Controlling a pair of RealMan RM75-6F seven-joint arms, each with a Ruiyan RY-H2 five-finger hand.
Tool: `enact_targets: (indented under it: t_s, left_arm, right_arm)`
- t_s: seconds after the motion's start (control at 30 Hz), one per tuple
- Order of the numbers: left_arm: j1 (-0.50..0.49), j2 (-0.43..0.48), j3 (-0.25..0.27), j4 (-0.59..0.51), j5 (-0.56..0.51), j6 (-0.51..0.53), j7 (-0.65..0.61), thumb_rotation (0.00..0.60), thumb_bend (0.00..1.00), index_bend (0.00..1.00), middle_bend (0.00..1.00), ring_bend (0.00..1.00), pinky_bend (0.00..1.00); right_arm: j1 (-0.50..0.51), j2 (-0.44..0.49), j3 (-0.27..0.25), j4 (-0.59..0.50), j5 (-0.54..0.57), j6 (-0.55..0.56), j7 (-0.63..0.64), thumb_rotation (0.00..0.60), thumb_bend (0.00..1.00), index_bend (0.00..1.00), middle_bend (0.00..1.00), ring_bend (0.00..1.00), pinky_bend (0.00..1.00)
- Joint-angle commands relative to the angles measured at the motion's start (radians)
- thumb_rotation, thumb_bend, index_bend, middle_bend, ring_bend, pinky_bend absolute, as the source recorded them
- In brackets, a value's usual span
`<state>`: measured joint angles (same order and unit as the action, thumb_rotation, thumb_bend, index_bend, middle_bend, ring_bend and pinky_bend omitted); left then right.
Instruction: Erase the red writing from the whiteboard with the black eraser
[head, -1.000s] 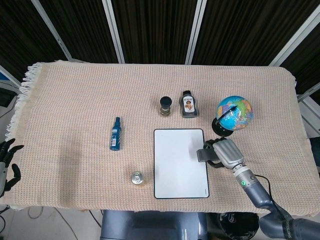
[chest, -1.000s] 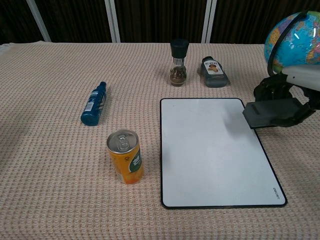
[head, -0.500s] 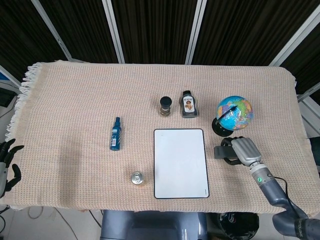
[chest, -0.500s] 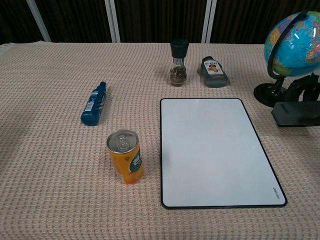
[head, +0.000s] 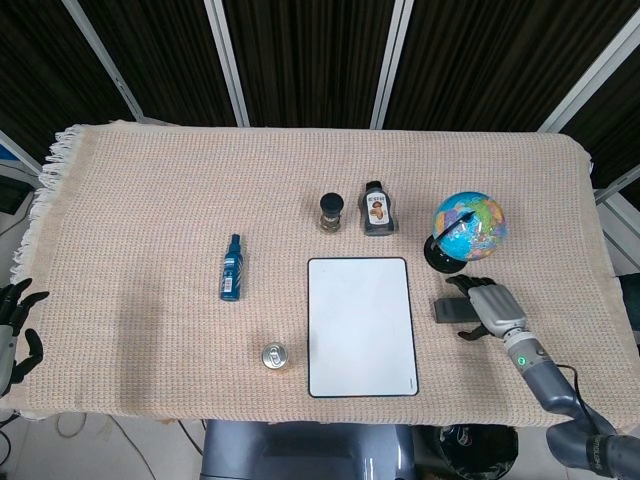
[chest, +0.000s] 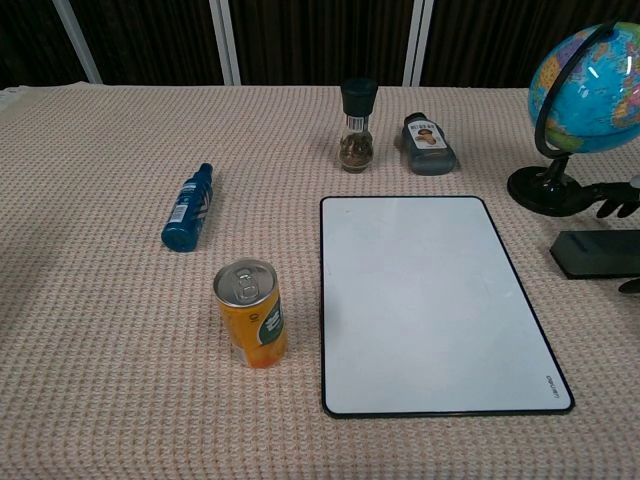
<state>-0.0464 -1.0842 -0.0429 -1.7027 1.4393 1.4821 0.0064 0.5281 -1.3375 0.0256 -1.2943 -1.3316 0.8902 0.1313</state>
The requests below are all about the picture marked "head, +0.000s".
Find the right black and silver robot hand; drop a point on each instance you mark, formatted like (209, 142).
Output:
(497, 307)

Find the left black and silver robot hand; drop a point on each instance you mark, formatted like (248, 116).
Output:
(11, 310)

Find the dark grey whiteboard eraser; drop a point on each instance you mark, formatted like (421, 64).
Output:
(452, 311)

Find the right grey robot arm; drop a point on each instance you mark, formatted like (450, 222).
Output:
(547, 385)

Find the white whiteboard with black rim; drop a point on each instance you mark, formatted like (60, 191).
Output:
(360, 325)

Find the blue globe on black stand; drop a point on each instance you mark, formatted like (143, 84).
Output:
(475, 225)

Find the black device beside table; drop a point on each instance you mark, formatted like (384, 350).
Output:
(9, 195)

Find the black trash bin with bag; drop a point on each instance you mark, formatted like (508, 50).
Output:
(480, 450)

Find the dark sauce bottle with label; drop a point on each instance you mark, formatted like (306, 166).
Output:
(378, 215)

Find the beige waffle tablecloth with fringe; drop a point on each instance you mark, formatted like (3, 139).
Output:
(150, 225)

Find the glass pepper grinder black cap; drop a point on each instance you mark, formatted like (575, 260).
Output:
(331, 210)

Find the blue spray bottle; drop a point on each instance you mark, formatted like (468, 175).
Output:
(231, 272)

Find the orange drink can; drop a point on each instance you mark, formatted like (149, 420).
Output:
(274, 356)

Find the grey robot torso base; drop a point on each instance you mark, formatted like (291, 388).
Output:
(300, 450)

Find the white aluminium partition post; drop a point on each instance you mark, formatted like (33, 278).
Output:
(227, 60)
(392, 60)
(590, 75)
(105, 60)

